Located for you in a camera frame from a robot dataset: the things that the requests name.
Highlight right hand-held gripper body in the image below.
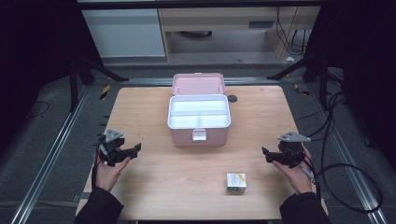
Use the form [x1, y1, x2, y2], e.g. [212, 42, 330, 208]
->
[277, 131, 312, 169]

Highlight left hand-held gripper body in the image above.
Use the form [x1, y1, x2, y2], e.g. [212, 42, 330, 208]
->
[94, 128, 132, 167]

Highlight small white medicine box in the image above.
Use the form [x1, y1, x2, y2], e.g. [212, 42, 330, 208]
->
[226, 173, 248, 194]

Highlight white divided tray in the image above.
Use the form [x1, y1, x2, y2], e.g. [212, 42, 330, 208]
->
[169, 98, 230, 129]

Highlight pink storage box with lid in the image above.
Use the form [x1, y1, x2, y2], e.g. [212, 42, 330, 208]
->
[167, 72, 232, 147]

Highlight person's left hand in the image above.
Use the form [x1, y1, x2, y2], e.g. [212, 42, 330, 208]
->
[94, 157, 132, 192]

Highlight person's right hand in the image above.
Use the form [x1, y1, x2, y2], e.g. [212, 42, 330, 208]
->
[272, 147, 314, 195]

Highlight yellow black tape strip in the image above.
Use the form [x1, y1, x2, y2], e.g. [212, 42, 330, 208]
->
[99, 84, 111, 101]
[293, 83, 311, 97]

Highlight black metal stand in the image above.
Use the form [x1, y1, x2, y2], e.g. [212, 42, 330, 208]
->
[266, 50, 332, 110]
[68, 55, 130, 113]

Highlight white cabinet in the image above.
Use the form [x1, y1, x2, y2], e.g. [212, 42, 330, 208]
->
[81, 8, 166, 59]

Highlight light wooden desk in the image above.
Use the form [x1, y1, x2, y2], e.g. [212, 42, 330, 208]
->
[158, 7, 321, 62]

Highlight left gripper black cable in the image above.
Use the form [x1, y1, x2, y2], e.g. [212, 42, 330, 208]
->
[91, 141, 106, 189]

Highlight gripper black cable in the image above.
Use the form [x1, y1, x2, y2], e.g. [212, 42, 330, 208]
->
[300, 90, 384, 215]
[91, 141, 106, 189]

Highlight long metal floor rail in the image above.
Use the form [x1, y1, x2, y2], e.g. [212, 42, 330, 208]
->
[10, 85, 92, 224]
[306, 83, 390, 224]

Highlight thin black floor cable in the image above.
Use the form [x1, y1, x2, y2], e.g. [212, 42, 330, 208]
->
[26, 100, 50, 121]

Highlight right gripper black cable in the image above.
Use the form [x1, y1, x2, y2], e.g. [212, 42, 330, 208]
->
[300, 90, 384, 215]

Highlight black hanging cables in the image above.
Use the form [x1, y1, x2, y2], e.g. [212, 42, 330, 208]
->
[275, 7, 312, 57]

